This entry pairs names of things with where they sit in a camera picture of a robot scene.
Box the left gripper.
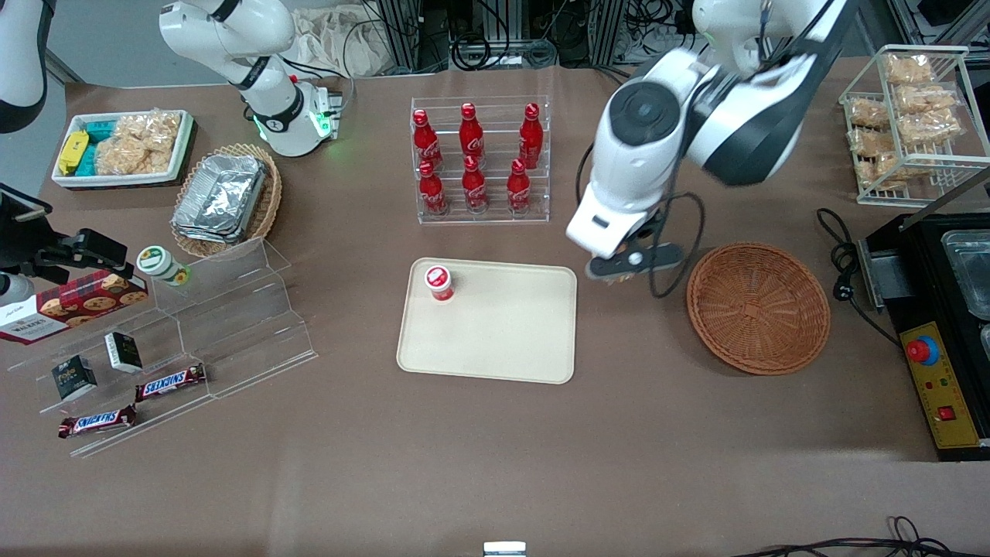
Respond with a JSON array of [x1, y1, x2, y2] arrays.
[[566, 183, 655, 261]]

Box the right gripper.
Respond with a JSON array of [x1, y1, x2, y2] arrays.
[[0, 184, 130, 285]]

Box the beige plastic tray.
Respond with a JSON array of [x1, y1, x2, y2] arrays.
[[396, 258, 579, 384]]

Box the round brown wicker basket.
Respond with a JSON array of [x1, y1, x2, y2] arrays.
[[686, 243, 831, 377]]

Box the oval light wicker basket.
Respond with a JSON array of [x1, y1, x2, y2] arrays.
[[170, 143, 284, 260]]

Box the red tartan cookie box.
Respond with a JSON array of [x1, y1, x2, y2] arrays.
[[0, 269, 149, 346]]

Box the green-lid cup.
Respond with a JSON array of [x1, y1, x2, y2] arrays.
[[136, 245, 191, 287]]

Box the white plastic bin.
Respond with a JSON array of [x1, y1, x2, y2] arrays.
[[51, 109, 194, 189]]

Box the red cola bottle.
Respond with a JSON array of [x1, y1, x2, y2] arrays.
[[412, 108, 444, 171], [418, 160, 449, 216], [518, 102, 544, 169], [507, 159, 533, 214], [459, 102, 486, 166], [462, 155, 490, 214]]

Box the yellow snack packet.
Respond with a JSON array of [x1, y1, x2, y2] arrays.
[[59, 131, 90, 176]]

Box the small black carton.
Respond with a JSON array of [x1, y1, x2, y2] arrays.
[[104, 331, 144, 374], [51, 354, 99, 402]]

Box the clear acrylic bottle rack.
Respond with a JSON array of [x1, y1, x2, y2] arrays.
[[410, 95, 551, 225]]

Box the bagged rice crackers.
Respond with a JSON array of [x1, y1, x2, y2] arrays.
[[95, 112, 182, 176]]

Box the stacked foil containers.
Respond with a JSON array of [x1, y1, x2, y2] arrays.
[[172, 153, 268, 244]]

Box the Snickers chocolate bar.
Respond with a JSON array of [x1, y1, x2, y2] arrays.
[[135, 363, 208, 403], [58, 405, 138, 439]]

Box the clear acrylic stepped display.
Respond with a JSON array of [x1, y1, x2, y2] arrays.
[[8, 236, 319, 459]]

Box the red-lid yogurt cup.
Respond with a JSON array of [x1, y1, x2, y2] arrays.
[[423, 265, 456, 303]]

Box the bagged fried snack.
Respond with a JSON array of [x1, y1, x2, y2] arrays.
[[886, 54, 934, 86], [859, 153, 907, 191], [896, 84, 960, 117], [849, 128, 892, 157], [900, 112, 964, 146], [849, 98, 890, 129]]

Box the beige crumpled cloth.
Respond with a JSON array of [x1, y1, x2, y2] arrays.
[[288, 6, 405, 78]]

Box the black machine with yellow panel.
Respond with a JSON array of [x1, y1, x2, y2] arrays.
[[857, 166, 990, 462]]

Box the steel pan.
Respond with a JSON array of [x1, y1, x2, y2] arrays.
[[941, 230, 990, 322]]

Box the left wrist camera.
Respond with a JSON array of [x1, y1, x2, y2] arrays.
[[585, 244, 684, 281]]

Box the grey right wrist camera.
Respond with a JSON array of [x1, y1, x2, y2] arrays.
[[0, 275, 36, 308]]

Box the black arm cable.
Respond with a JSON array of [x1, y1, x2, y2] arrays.
[[575, 143, 706, 299]]

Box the aluminium frame post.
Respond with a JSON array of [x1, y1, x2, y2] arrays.
[[592, 0, 629, 67], [377, 0, 424, 72]]

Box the black power cable with plug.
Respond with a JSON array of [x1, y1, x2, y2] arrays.
[[817, 207, 903, 347]]

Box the white wire rack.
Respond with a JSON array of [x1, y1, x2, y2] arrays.
[[839, 45, 990, 207]]

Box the black floor cables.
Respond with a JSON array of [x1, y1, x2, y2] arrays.
[[731, 516, 990, 557]]

